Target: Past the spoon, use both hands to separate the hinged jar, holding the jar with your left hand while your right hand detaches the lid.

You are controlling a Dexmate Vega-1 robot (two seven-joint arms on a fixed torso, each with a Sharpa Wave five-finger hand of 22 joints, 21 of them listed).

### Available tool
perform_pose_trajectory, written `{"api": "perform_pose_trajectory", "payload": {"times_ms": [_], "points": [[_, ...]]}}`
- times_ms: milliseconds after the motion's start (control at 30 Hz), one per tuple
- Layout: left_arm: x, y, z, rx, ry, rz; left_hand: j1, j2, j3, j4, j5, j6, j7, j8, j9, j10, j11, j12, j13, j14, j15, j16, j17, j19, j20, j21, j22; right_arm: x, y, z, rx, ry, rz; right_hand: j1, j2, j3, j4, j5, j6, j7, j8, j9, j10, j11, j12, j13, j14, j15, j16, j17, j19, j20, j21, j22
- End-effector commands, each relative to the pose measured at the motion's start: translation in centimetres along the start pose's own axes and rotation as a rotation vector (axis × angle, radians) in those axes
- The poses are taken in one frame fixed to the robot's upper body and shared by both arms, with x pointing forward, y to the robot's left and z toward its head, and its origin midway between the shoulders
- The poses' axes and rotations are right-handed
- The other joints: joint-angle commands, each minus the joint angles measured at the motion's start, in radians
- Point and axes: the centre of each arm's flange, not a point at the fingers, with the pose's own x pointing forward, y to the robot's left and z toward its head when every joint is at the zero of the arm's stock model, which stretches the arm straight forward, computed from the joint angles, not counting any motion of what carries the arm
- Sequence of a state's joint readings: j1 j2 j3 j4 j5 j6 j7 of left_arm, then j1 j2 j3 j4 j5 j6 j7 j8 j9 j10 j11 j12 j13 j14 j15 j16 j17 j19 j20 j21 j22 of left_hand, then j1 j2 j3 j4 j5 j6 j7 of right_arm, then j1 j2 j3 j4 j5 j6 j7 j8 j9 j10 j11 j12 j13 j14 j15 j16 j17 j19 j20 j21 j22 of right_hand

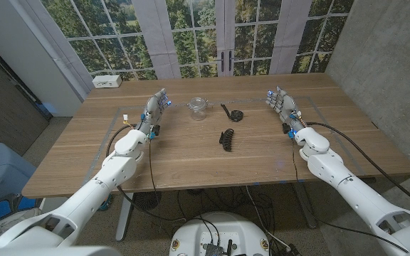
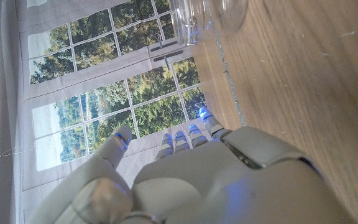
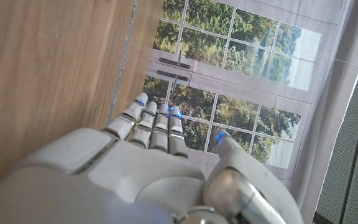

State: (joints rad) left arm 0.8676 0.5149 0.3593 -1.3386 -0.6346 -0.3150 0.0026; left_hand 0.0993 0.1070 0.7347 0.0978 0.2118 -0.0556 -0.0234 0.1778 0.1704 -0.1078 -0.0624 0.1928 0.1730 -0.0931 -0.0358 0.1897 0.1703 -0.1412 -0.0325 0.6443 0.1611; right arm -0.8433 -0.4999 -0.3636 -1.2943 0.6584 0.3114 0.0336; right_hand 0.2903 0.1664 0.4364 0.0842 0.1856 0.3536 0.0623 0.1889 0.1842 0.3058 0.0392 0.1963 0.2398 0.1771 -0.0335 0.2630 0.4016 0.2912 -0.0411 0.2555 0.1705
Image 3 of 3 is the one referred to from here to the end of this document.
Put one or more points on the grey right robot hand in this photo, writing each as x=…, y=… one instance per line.
x=141, y=174

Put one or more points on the printed window backdrop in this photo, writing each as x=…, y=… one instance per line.
x=244, y=87

